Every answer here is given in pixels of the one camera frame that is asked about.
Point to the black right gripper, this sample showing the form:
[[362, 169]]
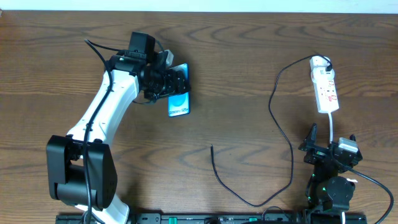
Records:
[[325, 151]]

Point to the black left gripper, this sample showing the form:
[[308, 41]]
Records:
[[179, 81]]

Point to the blue Galaxy smartphone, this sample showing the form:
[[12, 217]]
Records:
[[180, 104]]

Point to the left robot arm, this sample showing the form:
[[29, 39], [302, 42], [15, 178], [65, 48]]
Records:
[[80, 167]]

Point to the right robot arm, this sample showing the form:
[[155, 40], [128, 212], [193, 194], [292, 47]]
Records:
[[328, 192]]

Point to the white USB charger plug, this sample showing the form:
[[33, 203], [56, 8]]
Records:
[[319, 74]]

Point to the white power strip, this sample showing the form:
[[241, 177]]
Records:
[[325, 92]]

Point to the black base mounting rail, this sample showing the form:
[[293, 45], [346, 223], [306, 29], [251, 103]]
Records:
[[273, 217]]

